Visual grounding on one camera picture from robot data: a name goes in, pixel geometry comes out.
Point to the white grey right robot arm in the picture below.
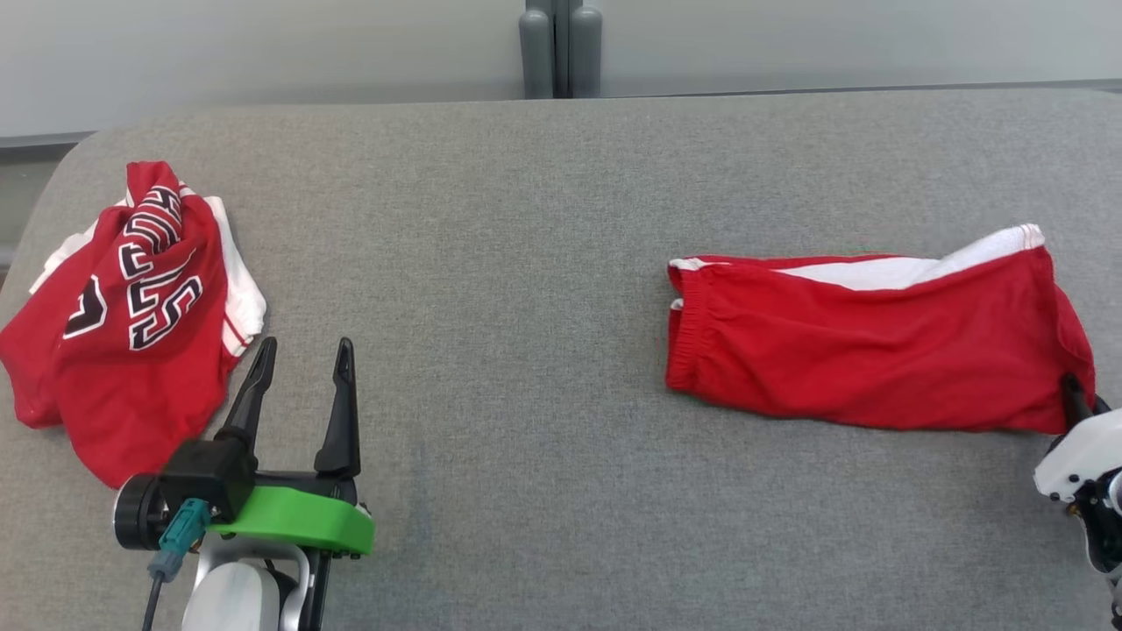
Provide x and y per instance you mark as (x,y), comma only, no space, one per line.
(1106,535)

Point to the grey double partition post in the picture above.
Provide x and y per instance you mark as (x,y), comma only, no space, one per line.
(561,44)

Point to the red shorts with white trim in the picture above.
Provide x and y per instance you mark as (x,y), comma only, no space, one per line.
(877,350)

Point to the red jersey with black lettering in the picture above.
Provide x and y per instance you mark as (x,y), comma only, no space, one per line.
(131,394)

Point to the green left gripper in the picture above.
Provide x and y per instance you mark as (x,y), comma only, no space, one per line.
(307,517)

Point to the grey wall base rail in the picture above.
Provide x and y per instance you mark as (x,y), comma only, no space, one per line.
(39,143)

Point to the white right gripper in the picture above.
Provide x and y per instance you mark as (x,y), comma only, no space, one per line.
(1082,456)

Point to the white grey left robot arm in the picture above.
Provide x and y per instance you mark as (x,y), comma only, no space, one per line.
(237,596)

